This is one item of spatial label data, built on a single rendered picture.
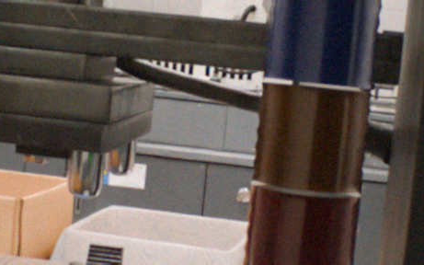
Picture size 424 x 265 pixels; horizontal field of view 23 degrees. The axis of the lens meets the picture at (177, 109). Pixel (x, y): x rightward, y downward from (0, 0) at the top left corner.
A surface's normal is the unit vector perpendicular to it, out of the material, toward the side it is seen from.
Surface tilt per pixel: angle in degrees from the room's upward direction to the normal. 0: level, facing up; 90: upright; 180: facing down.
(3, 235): 86
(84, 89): 90
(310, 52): 104
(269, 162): 76
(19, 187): 93
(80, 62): 90
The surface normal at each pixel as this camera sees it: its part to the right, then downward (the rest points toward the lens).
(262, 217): -0.76, -0.29
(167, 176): -0.17, 0.04
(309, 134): -0.14, -0.21
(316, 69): -0.19, 0.28
